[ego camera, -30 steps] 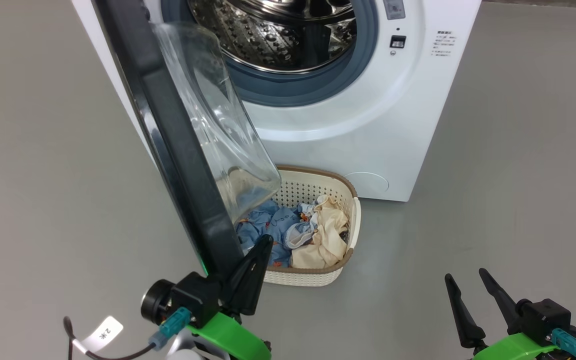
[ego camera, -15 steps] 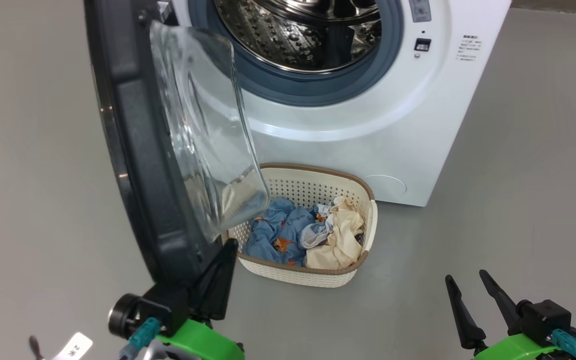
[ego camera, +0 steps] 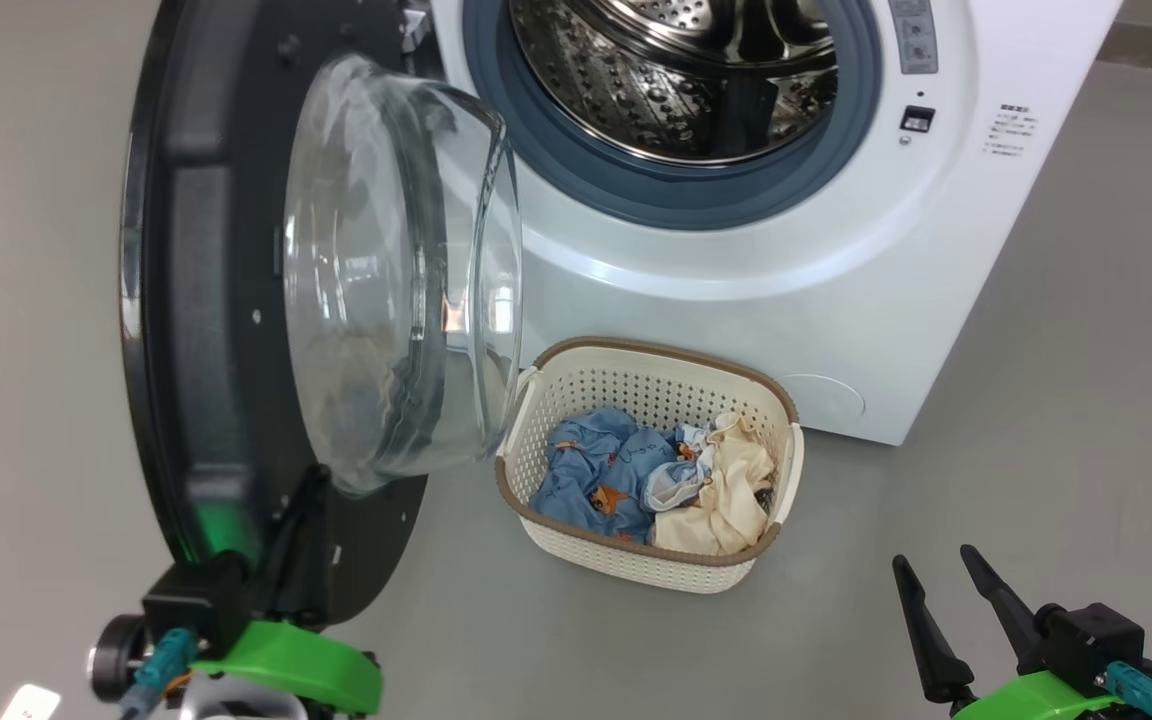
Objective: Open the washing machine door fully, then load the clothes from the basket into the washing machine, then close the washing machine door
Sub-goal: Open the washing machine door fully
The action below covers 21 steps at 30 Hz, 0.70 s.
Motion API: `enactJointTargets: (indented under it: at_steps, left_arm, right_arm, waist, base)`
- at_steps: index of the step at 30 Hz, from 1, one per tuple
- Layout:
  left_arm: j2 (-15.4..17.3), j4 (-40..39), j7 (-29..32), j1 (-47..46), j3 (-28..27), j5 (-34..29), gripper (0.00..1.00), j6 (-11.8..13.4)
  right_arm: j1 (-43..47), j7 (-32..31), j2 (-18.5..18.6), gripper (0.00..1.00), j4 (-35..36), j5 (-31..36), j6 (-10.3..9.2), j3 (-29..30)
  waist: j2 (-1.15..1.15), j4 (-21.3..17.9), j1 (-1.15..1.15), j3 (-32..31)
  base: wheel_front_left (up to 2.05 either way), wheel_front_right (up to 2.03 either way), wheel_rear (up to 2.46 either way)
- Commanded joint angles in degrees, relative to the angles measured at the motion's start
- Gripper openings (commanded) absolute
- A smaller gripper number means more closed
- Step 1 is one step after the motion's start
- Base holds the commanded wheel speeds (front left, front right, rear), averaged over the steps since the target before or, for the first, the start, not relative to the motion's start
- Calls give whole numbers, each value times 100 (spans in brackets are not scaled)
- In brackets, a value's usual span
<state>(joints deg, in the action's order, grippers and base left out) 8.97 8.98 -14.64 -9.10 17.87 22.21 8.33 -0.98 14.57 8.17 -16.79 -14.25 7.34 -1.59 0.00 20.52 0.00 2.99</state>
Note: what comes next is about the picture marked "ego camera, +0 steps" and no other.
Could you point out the teal left camera connector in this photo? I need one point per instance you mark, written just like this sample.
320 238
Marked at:
164 660

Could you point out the white front-load washing machine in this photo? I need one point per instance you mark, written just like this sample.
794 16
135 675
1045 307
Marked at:
836 280

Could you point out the cream perforated laundry basket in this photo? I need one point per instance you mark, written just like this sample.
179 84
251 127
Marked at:
636 565

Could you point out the grey warning label sticker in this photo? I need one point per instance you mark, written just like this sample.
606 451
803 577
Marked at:
914 35

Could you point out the black round glass washer door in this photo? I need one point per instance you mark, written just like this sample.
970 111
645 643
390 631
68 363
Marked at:
196 300

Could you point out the teal right camera connector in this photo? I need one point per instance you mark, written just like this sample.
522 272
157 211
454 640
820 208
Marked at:
1136 685

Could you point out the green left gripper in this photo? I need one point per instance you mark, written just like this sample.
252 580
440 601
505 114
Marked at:
306 665

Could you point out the teal camera connector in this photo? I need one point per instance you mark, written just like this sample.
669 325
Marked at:
164 660
1136 685

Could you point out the white paper tag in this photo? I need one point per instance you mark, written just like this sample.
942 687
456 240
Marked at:
28 703

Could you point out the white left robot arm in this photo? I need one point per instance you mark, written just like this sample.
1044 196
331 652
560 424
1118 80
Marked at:
211 705

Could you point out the cream garment with striped lining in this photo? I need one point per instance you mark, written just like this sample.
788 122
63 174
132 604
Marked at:
726 500

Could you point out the small black text sticker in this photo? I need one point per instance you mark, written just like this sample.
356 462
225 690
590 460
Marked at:
1009 130

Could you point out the round white filter cover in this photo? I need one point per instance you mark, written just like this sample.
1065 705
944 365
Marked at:
826 397

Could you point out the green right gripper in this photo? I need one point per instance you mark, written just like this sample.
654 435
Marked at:
1036 700

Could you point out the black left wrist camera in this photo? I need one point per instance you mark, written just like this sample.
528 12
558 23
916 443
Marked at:
196 600

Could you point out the blue printed garment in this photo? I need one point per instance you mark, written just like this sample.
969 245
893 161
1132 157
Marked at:
596 470

